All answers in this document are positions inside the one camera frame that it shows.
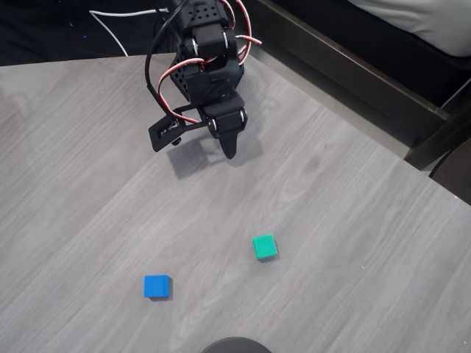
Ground green cube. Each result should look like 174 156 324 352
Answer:
252 234 279 261

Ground blue cube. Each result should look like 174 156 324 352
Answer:
143 274 173 300

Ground black round object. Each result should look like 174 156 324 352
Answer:
200 336 273 353

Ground white mattress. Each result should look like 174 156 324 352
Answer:
347 0 471 58

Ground red white servo wire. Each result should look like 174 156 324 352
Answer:
219 0 238 29
233 0 265 68
157 57 208 124

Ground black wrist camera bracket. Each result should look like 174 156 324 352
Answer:
147 104 208 153

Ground black cable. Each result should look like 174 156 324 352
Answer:
144 0 189 122

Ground white cable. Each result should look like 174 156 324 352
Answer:
88 8 169 57

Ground dark wooden bed frame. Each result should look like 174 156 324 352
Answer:
253 0 471 172

